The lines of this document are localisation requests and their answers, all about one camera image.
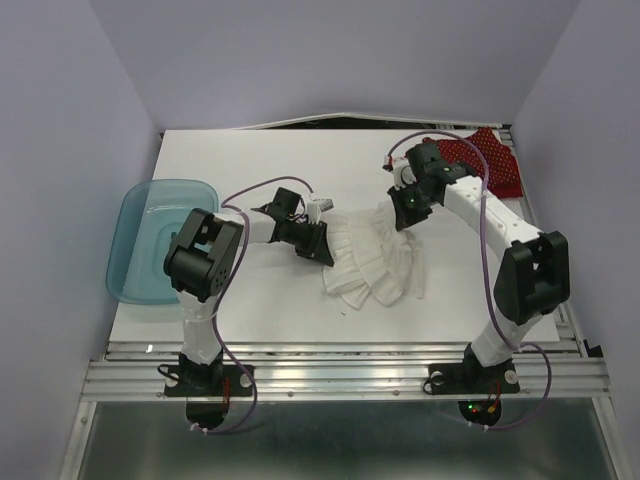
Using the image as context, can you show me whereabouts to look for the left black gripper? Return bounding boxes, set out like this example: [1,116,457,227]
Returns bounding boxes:
[284,219,334,267]

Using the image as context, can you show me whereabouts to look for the teal plastic bin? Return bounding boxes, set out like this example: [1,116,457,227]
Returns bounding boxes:
[105,179,219,306]

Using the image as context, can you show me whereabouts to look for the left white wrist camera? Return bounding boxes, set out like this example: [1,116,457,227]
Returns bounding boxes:
[305,198,334,224]

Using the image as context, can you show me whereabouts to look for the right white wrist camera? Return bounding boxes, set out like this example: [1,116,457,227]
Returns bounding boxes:
[383,156,416,190]

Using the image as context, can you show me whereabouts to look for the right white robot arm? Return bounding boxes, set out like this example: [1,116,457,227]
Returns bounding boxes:
[384,143,570,390]

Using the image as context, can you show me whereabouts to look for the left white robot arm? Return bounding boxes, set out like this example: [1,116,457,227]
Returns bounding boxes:
[163,188,334,394]

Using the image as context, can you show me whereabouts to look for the white ruffled skirt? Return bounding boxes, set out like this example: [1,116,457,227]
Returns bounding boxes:
[322,201,426,310]

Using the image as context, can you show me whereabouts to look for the aluminium rail frame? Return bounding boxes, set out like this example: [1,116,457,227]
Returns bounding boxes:
[60,319,633,479]

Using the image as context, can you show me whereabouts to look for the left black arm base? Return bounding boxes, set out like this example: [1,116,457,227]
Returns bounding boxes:
[157,353,257,435]

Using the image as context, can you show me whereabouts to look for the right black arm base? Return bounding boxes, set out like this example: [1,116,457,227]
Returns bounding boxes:
[422,345,520,429]

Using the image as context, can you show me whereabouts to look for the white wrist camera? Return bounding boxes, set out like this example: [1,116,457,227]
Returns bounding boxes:
[305,198,334,224]
[383,156,416,190]

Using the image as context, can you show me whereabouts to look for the red polka dot skirt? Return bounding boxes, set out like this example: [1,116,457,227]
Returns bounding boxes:
[422,127,523,199]

